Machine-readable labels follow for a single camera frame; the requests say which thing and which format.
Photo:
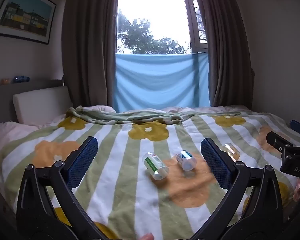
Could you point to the grey bed headboard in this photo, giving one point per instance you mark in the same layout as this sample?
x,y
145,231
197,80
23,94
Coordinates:
x,y
2,97

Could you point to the clear cup with green label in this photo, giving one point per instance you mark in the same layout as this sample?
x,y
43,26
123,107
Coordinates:
x,y
155,166

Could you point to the clear cup with blue label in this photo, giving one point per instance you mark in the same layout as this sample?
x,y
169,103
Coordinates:
x,y
187,160

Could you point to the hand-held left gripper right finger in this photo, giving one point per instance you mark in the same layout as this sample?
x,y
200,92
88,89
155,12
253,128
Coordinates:
x,y
216,165

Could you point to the light blue cloth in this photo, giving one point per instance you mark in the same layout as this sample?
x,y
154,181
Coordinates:
x,y
162,82

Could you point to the tree outside window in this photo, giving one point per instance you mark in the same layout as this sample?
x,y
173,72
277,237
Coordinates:
x,y
145,37

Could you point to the white headboard cushion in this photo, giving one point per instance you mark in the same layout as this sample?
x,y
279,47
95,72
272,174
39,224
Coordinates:
x,y
41,105

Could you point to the person's right hand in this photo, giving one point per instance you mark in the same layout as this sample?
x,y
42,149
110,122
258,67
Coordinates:
x,y
297,191

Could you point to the framed wall picture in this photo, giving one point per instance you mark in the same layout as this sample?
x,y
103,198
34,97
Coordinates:
x,y
23,12

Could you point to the clear amber pill bottle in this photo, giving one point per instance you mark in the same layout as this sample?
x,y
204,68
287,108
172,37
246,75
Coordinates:
x,y
232,151

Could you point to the striped floral blanket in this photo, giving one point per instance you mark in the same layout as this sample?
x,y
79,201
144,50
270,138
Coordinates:
x,y
130,192

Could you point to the open window sash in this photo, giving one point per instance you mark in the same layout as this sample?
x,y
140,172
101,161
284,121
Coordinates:
x,y
197,22

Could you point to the person's left hand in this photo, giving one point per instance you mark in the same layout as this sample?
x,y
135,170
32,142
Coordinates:
x,y
146,237

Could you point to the brown curtain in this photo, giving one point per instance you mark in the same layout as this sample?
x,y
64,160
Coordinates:
x,y
90,45
227,45

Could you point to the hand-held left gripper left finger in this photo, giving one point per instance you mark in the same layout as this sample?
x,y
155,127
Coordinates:
x,y
81,163

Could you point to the small orange object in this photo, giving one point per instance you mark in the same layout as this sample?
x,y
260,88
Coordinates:
x,y
5,81

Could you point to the blue plastic bottle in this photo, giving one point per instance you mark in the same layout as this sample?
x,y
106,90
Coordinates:
x,y
21,79

